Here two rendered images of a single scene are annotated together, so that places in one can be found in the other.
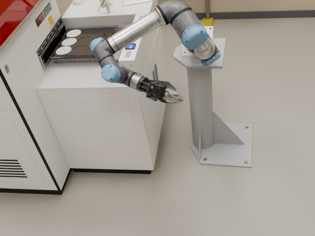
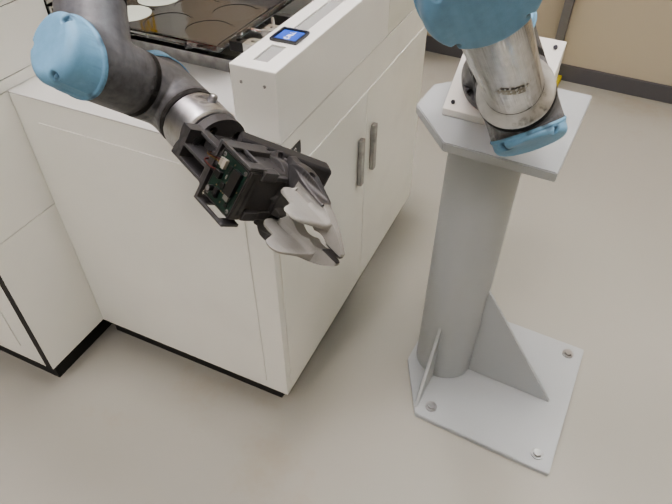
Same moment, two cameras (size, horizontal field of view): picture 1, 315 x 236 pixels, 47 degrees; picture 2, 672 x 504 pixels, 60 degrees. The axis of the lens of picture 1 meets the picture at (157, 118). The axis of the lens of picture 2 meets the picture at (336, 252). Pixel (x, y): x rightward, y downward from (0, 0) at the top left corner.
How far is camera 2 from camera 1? 1.09 m
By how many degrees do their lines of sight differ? 8
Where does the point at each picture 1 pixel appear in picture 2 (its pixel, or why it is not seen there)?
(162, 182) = (301, 432)
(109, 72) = (54, 46)
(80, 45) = (178, 13)
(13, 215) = not seen: outside the picture
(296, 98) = not seen: outside the picture
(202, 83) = (479, 208)
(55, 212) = (21, 418)
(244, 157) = (538, 438)
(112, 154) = (193, 323)
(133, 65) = (272, 92)
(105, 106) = (177, 194)
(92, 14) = not seen: outside the picture
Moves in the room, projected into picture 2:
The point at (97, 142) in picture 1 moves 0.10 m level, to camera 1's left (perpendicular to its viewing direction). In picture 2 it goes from (160, 282) to (122, 277)
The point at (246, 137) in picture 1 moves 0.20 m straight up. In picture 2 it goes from (559, 383) to (579, 339)
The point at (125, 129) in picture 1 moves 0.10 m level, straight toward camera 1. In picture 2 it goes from (227, 275) to (218, 309)
